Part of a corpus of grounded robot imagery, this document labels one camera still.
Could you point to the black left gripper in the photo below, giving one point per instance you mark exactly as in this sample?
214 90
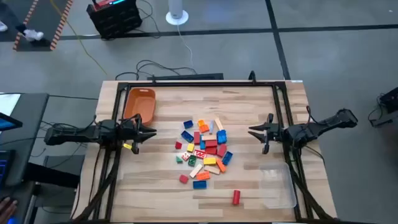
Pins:
127 132

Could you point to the white paper sheet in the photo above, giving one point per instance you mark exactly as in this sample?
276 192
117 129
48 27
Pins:
7 104

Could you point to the black metal table frame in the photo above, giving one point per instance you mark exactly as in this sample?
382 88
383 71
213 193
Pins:
202 84

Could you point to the hazard-striped floor mat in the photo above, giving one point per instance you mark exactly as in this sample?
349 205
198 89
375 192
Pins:
43 21

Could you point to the small yellow-orange studded brick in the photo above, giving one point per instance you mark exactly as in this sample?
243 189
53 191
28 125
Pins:
201 122

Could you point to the red-orange long studded brick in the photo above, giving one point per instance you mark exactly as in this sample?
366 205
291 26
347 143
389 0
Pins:
221 165

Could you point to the dark power strip bar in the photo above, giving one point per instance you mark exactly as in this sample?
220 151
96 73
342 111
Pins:
186 76

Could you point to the black box under desk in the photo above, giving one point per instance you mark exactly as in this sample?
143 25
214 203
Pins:
56 172

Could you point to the yellow rectangular block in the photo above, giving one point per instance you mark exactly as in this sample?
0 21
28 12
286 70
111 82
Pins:
209 161

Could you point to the person's white shoe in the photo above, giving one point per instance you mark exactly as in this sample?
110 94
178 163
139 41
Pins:
2 26
33 35

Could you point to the blue plank block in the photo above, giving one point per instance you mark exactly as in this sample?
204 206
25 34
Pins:
202 144

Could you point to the black equipment crate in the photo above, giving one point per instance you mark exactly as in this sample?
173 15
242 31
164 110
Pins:
115 21

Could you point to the white round-base stand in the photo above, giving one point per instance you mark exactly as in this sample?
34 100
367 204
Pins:
176 15

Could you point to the yellow cube block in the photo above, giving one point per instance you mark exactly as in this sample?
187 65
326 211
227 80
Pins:
190 147

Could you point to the blue long brick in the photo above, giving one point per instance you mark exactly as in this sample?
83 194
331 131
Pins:
199 184

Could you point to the backlit keyboard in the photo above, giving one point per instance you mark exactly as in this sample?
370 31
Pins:
5 168

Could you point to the clear plastic tray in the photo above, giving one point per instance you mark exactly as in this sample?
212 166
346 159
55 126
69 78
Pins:
276 186

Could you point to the small blue hollow brick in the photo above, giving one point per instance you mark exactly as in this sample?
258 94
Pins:
188 124

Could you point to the tilted tablet screen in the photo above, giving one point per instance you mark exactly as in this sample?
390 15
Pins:
7 123

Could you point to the black floor device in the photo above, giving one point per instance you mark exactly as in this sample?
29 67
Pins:
387 109

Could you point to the small orange four-stud brick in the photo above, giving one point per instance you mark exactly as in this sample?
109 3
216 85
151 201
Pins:
186 155

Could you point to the pale wooden plank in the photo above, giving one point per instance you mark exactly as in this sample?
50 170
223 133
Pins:
196 170

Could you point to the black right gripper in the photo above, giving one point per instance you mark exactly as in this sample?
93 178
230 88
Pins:
273 133

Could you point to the red hollow long brick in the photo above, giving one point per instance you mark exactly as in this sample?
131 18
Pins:
200 154

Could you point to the plain wooden plank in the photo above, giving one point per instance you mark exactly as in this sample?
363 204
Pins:
219 124

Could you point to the big blue studded brick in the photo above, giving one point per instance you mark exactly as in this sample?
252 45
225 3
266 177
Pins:
221 136

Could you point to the red cylinder block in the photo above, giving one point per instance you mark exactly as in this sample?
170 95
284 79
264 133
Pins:
236 197

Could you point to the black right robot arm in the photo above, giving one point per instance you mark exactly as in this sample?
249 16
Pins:
323 127

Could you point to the orange long studded brick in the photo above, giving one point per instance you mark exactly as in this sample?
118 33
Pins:
203 175

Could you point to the red curved block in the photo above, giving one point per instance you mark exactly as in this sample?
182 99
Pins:
183 179

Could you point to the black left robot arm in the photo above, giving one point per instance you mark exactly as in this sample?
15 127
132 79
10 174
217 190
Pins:
71 135

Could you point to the dark side desk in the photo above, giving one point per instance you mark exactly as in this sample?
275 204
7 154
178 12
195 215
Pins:
28 130

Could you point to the person's hand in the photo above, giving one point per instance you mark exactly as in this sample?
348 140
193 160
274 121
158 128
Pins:
7 210

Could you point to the small red cube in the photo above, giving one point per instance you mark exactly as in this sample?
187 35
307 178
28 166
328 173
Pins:
178 145

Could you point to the green triangle block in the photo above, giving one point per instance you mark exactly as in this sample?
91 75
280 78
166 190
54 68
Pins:
179 159

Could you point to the red device with screen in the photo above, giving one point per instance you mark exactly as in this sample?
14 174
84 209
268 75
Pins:
107 3

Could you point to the grey-blue plank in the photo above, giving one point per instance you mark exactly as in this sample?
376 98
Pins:
211 126

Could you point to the orange plastic bin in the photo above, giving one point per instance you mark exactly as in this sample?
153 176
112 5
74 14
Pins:
140 102

